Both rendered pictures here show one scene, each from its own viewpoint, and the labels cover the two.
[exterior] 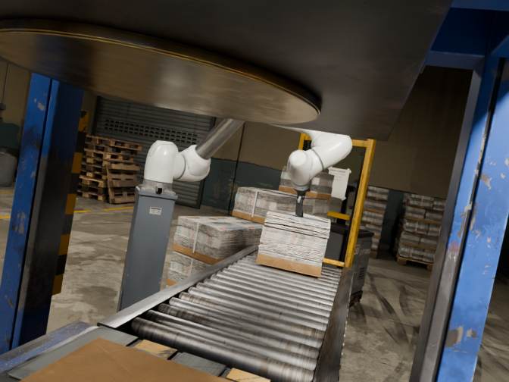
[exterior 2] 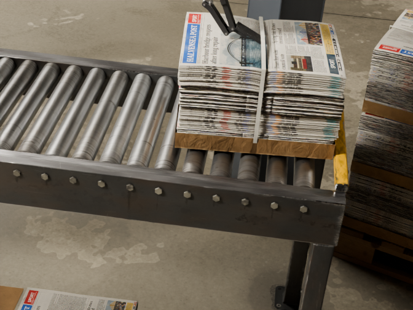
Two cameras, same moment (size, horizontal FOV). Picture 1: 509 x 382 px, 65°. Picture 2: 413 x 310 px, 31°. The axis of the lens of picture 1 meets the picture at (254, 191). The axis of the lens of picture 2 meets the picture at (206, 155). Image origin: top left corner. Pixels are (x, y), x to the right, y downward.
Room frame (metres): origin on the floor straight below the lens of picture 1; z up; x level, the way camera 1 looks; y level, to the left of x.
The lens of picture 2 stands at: (1.51, -1.82, 1.78)
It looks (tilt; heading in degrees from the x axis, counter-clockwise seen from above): 34 degrees down; 79
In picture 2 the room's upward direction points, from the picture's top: 5 degrees clockwise
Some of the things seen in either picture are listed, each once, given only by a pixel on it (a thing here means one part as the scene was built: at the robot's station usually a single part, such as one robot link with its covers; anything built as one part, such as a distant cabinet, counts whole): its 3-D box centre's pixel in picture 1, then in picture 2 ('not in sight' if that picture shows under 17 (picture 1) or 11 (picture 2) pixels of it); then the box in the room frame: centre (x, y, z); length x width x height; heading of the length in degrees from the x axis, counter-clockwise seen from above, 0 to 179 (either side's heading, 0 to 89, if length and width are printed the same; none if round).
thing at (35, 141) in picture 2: (268, 296); (51, 112); (1.42, -0.12, 0.77); 0.47 x 0.05 x 0.05; 75
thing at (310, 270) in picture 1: (290, 261); (209, 111); (1.81, -0.22, 0.83); 0.29 x 0.16 x 0.04; 80
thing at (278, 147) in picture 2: not in sight; (297, 118); (2.03, -0.26, 0.83); 0.29 x 0.16 x 0.04; 80
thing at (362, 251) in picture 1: (328, 261); not in sight; (4.21, -0.90, 0.40); 0.69 x 0.55 x 0.80; 55
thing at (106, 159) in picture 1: (105, 167); not in sight; (8.91, 3.33, 0.65); 1.33 x 0.94 x 1.30; 169
